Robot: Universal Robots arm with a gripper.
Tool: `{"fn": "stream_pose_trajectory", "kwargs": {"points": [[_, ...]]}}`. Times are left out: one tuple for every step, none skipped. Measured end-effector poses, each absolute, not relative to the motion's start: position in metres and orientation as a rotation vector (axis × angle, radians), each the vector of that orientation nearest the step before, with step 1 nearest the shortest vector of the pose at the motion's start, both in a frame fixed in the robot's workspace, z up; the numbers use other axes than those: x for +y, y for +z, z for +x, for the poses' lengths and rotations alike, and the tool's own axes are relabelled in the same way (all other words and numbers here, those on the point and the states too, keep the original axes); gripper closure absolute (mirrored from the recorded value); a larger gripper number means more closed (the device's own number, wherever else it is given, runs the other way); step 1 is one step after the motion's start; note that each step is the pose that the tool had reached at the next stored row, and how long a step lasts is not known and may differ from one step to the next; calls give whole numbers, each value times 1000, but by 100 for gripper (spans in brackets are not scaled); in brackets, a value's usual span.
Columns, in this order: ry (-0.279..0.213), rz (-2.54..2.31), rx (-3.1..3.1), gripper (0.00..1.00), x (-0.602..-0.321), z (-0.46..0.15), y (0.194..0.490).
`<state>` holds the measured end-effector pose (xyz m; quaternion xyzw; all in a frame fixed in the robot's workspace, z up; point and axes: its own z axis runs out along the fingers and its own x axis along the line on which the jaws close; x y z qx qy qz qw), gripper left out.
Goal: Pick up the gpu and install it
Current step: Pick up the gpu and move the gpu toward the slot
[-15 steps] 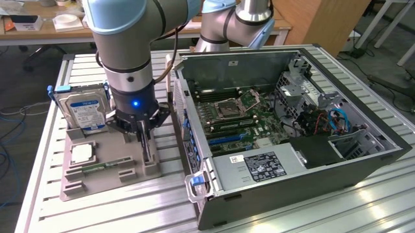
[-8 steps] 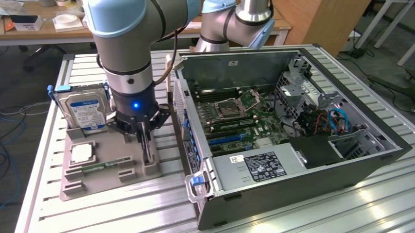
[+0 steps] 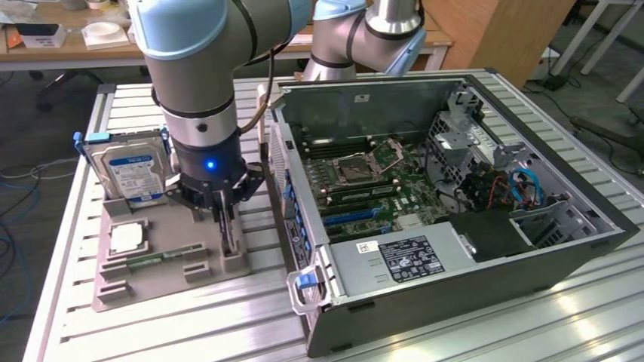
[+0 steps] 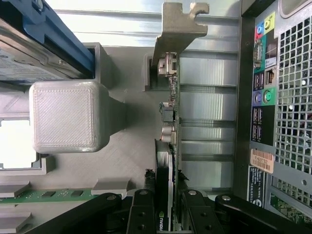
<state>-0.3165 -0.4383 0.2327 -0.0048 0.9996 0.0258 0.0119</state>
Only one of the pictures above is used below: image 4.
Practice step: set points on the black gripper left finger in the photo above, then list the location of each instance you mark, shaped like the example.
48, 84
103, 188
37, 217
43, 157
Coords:
141, 214

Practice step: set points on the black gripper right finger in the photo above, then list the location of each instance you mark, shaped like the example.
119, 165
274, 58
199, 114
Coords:
202, 214

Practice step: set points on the green RAM stick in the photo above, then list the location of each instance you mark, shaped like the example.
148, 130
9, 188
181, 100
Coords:
48, 195

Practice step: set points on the grey plastic parts rack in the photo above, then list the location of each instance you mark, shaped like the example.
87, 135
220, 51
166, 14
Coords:
65, 117

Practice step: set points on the silver CPU chip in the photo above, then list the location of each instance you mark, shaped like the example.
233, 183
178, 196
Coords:
17, 143

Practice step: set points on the open black PC case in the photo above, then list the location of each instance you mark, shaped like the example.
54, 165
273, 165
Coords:
292, 97

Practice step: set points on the hard disk in blue carrier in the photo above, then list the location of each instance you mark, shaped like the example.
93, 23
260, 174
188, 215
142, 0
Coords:
24, 61

